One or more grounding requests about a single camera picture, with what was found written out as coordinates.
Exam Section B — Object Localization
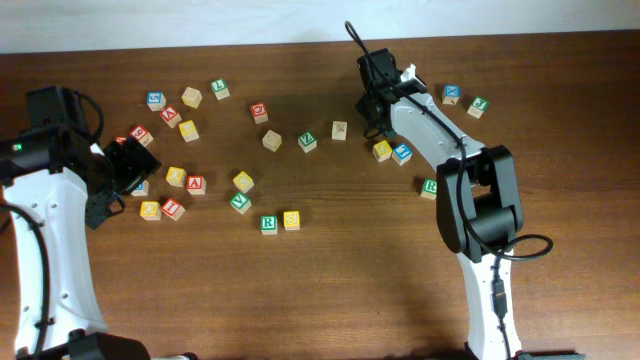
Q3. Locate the red 9 block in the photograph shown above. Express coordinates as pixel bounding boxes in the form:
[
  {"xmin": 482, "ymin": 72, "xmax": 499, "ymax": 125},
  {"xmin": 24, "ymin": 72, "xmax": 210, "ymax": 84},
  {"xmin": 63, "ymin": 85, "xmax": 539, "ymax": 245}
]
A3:
[{"xmin": 130, "ymin": 125, "xmax": 153, "ymax": 147}]

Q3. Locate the plain wood yellow-sided block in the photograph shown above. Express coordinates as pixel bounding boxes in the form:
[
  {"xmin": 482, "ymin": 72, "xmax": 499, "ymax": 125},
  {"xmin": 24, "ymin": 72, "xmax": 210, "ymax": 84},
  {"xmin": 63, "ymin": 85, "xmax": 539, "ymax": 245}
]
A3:
[{"xmin": 181, "ymin": 87, "xmax": 203, "ymax": 109}]

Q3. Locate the yellow Q block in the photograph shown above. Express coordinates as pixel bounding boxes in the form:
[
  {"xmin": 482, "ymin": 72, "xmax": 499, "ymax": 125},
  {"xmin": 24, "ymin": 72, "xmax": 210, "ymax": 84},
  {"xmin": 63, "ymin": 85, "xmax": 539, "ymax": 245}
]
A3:
[{"xmin": 233, "ymin": 171, "xmax": 254, "ymax": 194}]

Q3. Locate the green Z block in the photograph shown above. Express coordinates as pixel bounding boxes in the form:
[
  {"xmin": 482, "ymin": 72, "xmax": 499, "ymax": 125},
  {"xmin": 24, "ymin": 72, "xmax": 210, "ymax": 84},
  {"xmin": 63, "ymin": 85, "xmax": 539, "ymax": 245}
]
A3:
[{"xmin": 298, "ymin": 131, "xmax": 318, "ymax": 153}]

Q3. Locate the blue X block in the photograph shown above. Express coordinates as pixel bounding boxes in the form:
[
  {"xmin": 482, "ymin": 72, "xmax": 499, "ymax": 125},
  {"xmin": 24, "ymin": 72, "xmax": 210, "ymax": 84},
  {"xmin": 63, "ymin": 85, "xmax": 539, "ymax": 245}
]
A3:
[{"xmin": 442, "ymin": 84, "xmax": 461, "ymax": 105}]

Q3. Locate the red A block lower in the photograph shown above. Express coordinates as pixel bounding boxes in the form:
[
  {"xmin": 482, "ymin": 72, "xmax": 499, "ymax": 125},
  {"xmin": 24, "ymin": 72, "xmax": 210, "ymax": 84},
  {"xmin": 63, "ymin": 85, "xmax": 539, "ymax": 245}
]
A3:
[{"xmin": 186, "ymin": 175, "xmax": 206, "ymax": 195}]

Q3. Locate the plain wood block centre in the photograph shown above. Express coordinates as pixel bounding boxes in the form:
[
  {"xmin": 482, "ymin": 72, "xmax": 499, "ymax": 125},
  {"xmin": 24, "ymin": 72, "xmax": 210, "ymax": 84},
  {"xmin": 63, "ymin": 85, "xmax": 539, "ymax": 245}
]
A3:
[{"xmin": 262, "ymin": 130, "xmax": 282, "ymax": 152}]

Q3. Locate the green r block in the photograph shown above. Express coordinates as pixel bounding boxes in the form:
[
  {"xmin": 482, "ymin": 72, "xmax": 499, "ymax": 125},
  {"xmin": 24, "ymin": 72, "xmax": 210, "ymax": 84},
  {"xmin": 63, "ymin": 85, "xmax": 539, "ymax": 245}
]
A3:
[
  {"xmin": 421, "ymin": 178, "xmax": 437, "ymax": 200},
  {"xmin": 260, "ymin": 215, "xmax": 278, "ymax": 235}
]

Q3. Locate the green J block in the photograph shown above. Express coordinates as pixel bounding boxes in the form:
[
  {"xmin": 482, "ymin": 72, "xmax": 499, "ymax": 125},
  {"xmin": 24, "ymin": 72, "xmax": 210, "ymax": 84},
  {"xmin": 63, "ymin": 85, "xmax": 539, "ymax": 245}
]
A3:
[{"xmin": 467, "ymin": 96, "xmax": 489, "ymax": 119}]

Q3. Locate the green L block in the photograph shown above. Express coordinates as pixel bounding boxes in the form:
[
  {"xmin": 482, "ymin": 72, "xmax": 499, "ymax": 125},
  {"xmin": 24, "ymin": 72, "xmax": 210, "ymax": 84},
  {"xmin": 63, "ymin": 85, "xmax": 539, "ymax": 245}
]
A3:
[{"xmin": 211, "ymin": 78, "xmax": 230, "ymax": 100}]

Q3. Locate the plain wood block picture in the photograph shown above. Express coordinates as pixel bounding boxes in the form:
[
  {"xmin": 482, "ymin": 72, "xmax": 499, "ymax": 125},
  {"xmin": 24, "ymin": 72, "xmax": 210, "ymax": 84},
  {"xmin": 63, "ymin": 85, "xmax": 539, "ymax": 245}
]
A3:
[{"xmin": 332, "ymin": 121, "xmax": 348, "ymax": 141}]

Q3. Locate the yellow O block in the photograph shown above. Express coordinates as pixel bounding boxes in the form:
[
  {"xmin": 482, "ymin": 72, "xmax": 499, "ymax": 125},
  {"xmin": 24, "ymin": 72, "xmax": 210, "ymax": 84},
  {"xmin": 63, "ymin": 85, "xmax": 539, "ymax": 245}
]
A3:
[{"xmin": 165, "ymin": 166, "xmax": 188, "ymax": 187}]

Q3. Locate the red A block upper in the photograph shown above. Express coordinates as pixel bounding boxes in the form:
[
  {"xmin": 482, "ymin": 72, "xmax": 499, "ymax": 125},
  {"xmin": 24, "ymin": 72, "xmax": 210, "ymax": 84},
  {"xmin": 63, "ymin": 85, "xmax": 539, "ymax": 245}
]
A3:
[{"xmin": 160, "ymin": 106, "xmax": 182, "ymax": 128}]

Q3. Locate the yellow block upper left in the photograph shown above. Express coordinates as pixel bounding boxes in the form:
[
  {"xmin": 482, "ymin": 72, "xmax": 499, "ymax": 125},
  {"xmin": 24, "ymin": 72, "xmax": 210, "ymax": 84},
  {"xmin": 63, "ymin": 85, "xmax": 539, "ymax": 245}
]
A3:
[{"xmin": 179, "ymin": 120, "xmax": 199, "ymax": 142}]

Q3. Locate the red a block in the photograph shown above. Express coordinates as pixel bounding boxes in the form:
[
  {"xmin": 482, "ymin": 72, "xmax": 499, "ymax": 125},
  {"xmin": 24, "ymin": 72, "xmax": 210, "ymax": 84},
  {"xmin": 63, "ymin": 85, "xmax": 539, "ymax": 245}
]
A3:
[
  {"xmin": 160, "ymin": 106, "xmax": 182, "ymax": 128},
  {"xmin": 186, "ymin": 175, "xmax": 206, "ymax": 195}
]

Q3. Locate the blue H block lower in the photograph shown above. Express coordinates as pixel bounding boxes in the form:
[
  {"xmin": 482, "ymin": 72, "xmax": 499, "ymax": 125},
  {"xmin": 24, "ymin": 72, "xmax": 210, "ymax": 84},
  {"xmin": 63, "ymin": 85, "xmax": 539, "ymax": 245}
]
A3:
[{"xmin": 131, "ymin": 180, "xmax": 149, "ymax": 196}]

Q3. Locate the red I block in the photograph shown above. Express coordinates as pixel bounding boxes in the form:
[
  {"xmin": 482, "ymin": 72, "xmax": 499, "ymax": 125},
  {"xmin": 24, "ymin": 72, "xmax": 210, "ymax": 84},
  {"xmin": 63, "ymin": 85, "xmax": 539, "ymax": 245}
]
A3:
[{"xmin": 161, "ymin": 198, "xmax": 186, "ymax": 221}]

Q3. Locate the blue L block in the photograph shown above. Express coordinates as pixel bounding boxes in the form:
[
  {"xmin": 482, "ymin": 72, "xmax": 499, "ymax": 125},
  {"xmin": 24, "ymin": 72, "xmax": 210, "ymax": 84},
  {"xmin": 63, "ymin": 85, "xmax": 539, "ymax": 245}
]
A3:
[{"xmin": 392, "ymin": 143, "xmax": 413, "ymax": 166}]

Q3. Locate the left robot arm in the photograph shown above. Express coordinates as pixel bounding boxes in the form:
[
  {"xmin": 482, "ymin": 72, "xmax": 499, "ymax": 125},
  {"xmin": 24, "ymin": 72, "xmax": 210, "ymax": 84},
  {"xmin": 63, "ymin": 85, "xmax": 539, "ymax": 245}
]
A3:
[{"xmin": 1, "ymin": 86, "xmax": 161, "ymax": 360}]

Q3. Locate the yellow C block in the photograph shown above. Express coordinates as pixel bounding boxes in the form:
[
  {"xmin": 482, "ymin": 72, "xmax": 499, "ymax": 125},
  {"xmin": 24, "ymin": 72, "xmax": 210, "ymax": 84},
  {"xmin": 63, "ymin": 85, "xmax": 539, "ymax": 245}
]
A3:
[{"xmin": 139, "ymin": 201, "xmax": 162, "ymax": 221}]

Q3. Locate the green V block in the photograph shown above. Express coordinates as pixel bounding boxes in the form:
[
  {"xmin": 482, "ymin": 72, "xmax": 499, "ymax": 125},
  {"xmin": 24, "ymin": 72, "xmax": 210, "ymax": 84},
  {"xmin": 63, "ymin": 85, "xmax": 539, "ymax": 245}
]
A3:
[{"xmin": 229, "ymin": 192, "xmax": 252, "ymax": 214}]

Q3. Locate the red G block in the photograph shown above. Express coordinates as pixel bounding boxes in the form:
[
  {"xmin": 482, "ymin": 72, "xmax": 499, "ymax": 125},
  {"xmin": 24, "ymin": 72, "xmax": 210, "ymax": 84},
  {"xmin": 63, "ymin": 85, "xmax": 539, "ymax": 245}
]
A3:
[{"xmin": 250, "ymin": 103, "xmax": 269, "ymax": 124}]

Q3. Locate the yellow E block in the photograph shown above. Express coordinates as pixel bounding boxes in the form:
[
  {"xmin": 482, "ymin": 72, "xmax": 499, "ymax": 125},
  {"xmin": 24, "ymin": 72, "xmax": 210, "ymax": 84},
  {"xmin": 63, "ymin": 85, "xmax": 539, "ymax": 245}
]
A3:
[{"xmin": 372, "ymin": 140, "xmax": 393, "ymax": 162}]

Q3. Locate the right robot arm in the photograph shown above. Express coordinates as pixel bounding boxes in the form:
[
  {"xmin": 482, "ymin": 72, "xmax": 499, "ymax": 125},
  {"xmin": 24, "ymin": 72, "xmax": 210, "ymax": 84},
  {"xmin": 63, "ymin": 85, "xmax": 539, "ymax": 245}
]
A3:
[{"xmin": 356, "ymin": 49, "xmax": 523, "ymax": 359}]

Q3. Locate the yellow S block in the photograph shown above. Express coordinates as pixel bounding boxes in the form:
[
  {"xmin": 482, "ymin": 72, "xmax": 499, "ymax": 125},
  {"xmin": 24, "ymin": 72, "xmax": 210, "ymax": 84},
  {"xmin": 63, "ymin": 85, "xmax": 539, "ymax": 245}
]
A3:
[{"xmin": 283, "ymin": 210, "xmax": 301, "ymax": 231}]

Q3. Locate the blue S block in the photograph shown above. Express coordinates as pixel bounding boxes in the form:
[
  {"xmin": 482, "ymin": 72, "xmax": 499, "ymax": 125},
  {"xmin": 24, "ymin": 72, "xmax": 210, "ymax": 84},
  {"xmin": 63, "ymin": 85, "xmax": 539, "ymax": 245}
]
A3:
[{"xmin": 146, "ymin": 92, "xmax": 166, "ymax": 112}]

